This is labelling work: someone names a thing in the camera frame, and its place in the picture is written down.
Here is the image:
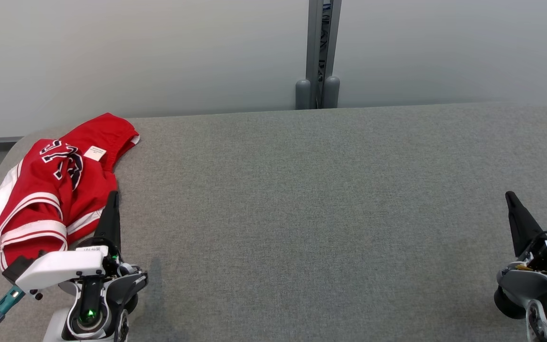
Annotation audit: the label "grey metal wall post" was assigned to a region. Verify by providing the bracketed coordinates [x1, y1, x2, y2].
[306, 0, 342, 110]

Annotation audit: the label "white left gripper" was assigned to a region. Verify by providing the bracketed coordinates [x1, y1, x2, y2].
[16, 191, 122, 293]

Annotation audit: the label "teal plug left camera cable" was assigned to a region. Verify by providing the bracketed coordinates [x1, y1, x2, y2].
[0, 285, 26, 342]

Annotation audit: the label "grey cylindrical post bumper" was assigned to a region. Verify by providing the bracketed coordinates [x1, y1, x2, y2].
[295, 78, 312, 110]
[323, 76, 340, 109]

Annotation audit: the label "red white sports jersey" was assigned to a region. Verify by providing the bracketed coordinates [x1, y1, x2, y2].
[0, 139, 113, 272]

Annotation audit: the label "red shorts with white trim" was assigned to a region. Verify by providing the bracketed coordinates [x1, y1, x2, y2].
[65, 113, 140, 242]

